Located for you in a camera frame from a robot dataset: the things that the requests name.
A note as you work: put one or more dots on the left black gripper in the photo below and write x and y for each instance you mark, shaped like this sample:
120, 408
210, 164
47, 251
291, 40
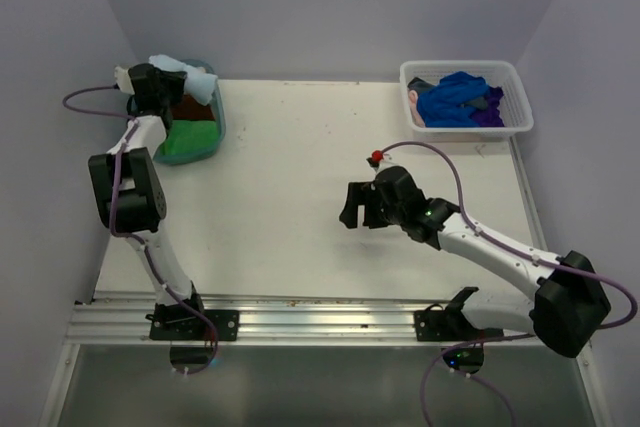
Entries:
176, 81

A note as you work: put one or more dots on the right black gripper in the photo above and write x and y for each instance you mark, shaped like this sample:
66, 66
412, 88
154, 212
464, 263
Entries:
361, 193

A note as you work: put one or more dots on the light blue towel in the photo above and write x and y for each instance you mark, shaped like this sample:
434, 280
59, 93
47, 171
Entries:
199, 83

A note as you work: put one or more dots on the green microfiber towel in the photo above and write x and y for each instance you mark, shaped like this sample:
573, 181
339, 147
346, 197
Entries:
188, 139

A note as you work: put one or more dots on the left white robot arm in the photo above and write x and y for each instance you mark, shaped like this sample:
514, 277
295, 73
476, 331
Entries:
128, 193

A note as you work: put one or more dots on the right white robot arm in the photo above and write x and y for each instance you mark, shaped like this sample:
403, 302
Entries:
558, 298

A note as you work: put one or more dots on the brown rolled towel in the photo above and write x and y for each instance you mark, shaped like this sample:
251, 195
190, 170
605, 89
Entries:
189, 109

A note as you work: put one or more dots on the Dora printed rolled towel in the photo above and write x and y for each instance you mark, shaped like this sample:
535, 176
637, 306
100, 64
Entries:
201, 65

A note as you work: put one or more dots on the blue plastic tub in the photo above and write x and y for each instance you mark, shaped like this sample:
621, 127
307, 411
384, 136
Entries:
145, 134

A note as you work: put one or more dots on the pink towel in basket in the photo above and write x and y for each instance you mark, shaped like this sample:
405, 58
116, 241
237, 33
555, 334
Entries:
416, 117

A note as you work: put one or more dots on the dark blue towel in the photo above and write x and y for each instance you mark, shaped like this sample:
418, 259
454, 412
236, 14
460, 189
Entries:
447, 104

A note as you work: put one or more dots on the dark grey towel in basket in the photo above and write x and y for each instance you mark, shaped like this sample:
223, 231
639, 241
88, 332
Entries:
419, 85

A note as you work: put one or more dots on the white plastic basket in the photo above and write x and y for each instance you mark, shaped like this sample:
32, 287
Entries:
515, 108

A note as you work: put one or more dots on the purple towel in basket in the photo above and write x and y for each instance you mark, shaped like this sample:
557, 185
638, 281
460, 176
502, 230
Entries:
490, 117

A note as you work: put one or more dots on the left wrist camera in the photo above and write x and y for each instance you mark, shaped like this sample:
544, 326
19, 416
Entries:
123, 80

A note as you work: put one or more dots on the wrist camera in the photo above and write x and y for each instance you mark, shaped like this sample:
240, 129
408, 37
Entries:
380, 161
123, 80

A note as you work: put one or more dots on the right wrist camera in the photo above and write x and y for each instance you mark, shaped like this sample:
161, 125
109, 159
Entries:
380, 161

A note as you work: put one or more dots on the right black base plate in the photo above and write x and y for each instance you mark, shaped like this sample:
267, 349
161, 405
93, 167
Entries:
438, 324

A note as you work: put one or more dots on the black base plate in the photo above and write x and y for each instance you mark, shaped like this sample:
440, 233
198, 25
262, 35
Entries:
438, 324
200, 324

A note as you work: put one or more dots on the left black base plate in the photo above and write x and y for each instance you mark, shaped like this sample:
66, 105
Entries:
200, 324

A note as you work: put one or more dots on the aluminium mounting rail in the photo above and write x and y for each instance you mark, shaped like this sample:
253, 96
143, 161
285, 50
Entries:
269, 321

